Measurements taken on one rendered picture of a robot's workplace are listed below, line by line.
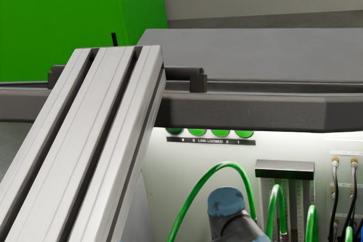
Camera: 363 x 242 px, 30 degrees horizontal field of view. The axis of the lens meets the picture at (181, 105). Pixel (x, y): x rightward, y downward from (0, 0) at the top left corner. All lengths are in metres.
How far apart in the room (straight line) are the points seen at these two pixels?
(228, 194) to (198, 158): 0.41
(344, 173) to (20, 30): 2.98
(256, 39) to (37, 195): 1.38
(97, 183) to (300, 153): 1.24
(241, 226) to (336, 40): 0.67
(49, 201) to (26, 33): 3.87
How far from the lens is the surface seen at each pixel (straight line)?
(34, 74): 4.48
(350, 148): 1.68
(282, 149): 1.70
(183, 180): 1.82
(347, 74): 1.66
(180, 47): 1.83
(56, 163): 0.53
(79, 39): 4.22
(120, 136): 0.54
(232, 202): 1.35
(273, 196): 1.48
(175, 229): 1.44
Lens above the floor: 2.33
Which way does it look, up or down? 32 degrees down
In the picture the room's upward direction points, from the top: 8 degrees counter-clockwise
